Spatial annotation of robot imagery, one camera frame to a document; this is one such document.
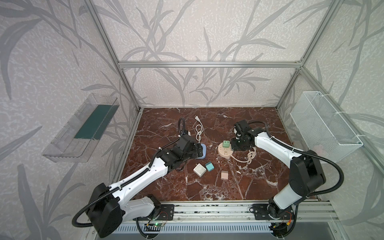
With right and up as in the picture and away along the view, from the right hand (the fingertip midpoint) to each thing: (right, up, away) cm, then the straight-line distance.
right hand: (233, 142), depth 90 cm
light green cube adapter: (-4, -1, +2) cm, 5 cm away
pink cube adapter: (-6, -18, -5) cm, 19 cm away
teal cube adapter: (-15, -14, -3) cm, 20 cm away
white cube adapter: (-21, -15, -4) cm, 26 cm away
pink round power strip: (-5, -7, +3) cm, 9 cm away
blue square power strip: (-18, -6, +3) cm, 19 cm away
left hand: (-21, 0, -10) cm, 23 cm away
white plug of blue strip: (-23, +15, +22) cm, 35 cm away
